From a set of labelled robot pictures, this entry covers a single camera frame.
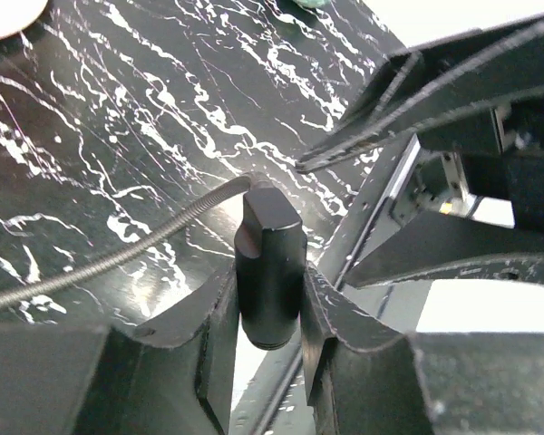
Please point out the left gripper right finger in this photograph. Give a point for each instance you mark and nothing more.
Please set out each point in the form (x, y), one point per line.
(363, 377)

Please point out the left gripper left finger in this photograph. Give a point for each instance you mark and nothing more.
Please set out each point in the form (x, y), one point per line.
(171, 375)

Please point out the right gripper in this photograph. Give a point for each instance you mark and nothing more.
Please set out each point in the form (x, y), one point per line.
(476, 101)

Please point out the black hose fitting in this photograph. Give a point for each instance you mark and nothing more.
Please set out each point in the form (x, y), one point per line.
(270, 261)

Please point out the teal ceramic cup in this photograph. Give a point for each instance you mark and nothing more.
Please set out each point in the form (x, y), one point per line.
(312, 3)

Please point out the black marble mat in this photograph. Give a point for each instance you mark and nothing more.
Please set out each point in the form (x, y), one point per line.
(114, 115)

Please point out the pink three-tier shelf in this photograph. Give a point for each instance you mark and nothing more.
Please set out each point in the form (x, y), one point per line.
(16, 15)

